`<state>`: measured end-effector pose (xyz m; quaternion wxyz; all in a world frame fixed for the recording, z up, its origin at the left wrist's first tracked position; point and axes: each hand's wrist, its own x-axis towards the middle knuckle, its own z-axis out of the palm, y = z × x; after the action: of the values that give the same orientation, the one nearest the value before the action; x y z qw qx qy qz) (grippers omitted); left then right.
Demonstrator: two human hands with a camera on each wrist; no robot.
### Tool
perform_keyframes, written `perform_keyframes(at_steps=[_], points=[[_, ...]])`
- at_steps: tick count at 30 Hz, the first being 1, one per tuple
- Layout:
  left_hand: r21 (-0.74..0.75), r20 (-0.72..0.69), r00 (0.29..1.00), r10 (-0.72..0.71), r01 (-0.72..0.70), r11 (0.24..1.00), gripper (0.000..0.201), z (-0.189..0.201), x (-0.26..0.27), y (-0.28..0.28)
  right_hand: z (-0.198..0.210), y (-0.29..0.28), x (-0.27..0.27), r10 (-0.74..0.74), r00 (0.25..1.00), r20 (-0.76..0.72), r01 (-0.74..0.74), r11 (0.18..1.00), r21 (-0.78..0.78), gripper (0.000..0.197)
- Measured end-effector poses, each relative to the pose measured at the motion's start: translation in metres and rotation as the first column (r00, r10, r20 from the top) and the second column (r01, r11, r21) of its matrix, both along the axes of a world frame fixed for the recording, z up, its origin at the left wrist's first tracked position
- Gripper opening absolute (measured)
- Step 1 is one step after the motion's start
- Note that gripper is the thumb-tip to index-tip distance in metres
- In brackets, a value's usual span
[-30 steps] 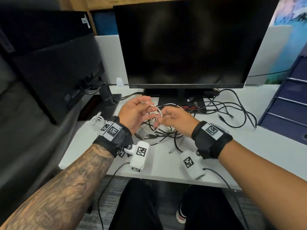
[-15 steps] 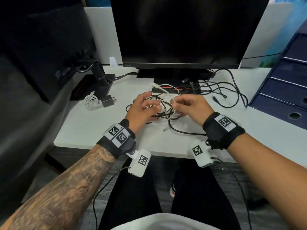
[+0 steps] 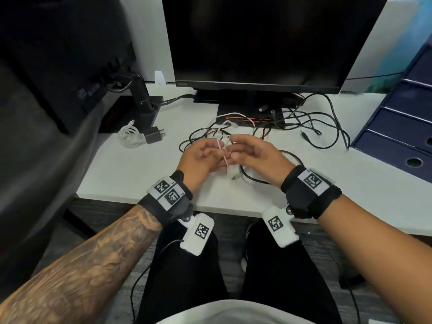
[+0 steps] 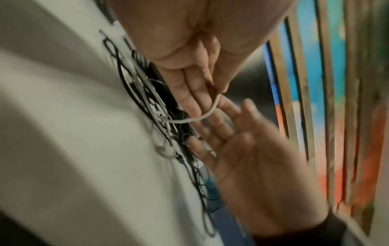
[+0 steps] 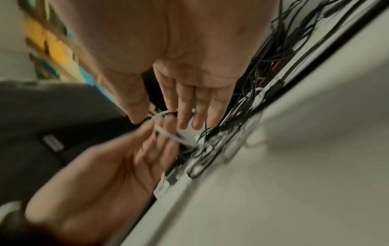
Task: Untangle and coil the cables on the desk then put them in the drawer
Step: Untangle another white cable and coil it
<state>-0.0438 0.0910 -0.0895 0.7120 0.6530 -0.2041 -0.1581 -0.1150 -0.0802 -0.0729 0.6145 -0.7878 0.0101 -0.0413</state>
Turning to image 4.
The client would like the person's left hand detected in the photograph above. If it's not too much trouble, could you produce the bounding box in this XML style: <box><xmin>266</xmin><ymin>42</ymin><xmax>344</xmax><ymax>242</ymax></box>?
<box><xmin>187</xmin><ymin>96</ymin><xmax>331</xmax><ymax>237</ymax></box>

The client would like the person's right hand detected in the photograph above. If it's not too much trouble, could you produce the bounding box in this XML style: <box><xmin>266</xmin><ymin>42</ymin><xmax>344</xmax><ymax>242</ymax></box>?
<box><xmin>107</xmin><ymin>0</ymin><xmax>299</xmax><ymax>118</ymax></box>

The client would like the thin white green-tipped cable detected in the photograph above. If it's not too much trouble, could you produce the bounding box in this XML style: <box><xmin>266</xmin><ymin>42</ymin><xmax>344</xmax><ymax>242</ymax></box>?
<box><xmin>162</xmin><ymin>92</ymin><xmax>222</xmax><ymax>126</ymax></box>

